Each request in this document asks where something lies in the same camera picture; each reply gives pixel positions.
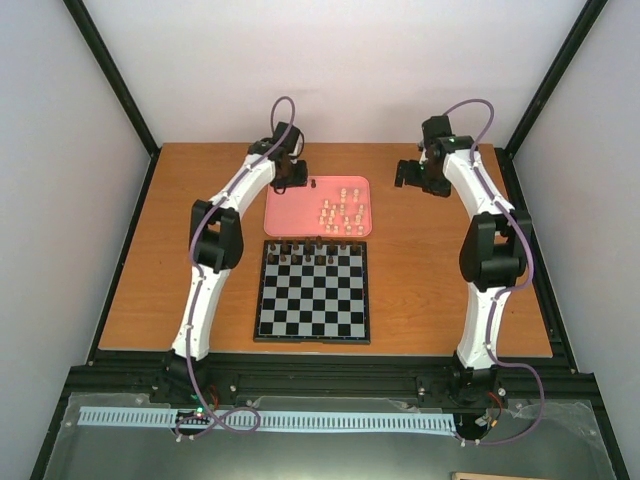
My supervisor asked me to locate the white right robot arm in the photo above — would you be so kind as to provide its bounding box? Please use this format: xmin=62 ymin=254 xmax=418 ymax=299
xmin=396 ymin=135 xmax=532 ymax=370

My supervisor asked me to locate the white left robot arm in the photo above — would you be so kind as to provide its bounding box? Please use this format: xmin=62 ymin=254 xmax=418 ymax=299
xmin=170 ymin=135 xmax=308 ymax=403

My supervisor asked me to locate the black white chess board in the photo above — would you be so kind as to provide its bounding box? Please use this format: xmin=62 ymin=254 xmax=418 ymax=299
xmin=253 ymin=239 xmax=371 ymax=345

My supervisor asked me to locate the pink plastic tray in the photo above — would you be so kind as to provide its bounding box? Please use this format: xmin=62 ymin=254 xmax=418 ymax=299
xmin=264 ymin=176 xmax=373 ymax=238

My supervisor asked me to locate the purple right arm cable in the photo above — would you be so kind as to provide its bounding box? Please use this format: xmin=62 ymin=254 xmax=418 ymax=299
xmin=442 ymin=98 xmax=546 ymax=447

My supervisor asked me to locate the black aluminium frame base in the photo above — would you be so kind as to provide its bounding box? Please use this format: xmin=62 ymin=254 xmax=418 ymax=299
xmin=31 ymin=343 xmax=629 ymax=479

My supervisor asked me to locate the light blue cable duct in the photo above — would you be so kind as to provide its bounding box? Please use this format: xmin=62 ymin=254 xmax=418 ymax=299
xmin=77 ymin=406 xmax=456 ymax=436

